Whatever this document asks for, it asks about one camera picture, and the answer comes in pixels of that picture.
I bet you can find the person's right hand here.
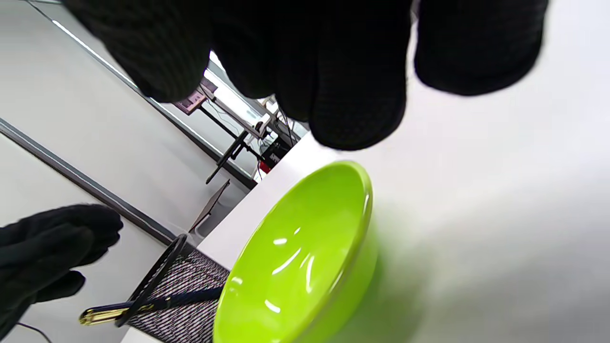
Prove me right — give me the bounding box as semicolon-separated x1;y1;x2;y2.
62;0;549;151

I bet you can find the person's left hand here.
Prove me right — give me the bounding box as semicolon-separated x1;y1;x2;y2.
0;204;123;334

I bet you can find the blue fountain pen barrel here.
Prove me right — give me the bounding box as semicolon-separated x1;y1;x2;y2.
79;286;224;327

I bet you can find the pink lit monitor screen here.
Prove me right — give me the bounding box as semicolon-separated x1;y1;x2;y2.
174;79;219;116

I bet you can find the black mesh pen holder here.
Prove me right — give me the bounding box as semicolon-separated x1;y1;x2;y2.
114;233;230;343

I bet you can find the lime green plastic bowl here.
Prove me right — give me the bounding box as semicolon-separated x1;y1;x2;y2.
213;161;379;343

